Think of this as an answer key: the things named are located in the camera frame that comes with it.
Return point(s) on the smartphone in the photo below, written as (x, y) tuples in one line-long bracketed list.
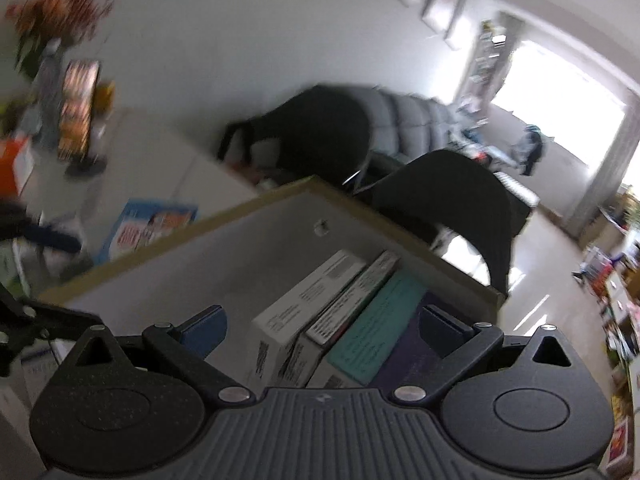
[(77, 110)]

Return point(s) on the framed wall picture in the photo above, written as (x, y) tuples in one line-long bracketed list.
[(462, 30)]

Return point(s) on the large white medicine box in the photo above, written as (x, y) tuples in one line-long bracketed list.
[(280, 320)]

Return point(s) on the purple box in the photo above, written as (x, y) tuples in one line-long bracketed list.
[(415, 355)]

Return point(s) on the black white ottoman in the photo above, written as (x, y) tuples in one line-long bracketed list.
[(517, 190)]

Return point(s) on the small yellow bottle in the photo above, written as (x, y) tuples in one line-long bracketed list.
[(104, 95)]

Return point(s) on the grey curtain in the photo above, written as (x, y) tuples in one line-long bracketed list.
[(607, 170)]

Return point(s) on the dark jacket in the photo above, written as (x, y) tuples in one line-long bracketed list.
[(532, 142)]

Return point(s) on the khaki cardboard box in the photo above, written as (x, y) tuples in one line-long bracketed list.
[(250, 240)]

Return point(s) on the white office chair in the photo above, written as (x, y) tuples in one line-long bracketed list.
[(522, 157)]

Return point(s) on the teal medicine box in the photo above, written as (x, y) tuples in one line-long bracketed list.
[(380, 325)]

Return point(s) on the blue cartoon medicine box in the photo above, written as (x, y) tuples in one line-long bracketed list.
[(150, 225)]

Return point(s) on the grey sofa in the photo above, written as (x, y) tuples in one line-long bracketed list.
[(415, 120)]

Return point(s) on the white bookshelf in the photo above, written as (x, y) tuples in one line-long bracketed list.
[(487, 60)]

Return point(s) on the white marble desktop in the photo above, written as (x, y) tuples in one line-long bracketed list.
[(165, 180)]

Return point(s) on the black chair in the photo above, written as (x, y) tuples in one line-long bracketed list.
[(310, 130), (450, 200)]

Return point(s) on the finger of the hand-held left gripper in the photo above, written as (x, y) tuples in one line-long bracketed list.
[(45, 317), (55, 239)]

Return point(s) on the flower bouquet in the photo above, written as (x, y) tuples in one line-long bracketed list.
[(55, 5)]

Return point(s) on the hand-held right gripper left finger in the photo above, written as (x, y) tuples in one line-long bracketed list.
[(202, 332)]

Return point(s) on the water bottle purple label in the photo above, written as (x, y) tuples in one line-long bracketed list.
[(50, 95)]

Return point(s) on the white dark stripe medicine box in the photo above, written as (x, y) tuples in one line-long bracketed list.
[(350, 300)]

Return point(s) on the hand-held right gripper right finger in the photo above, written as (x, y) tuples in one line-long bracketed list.
[(442, 330)]

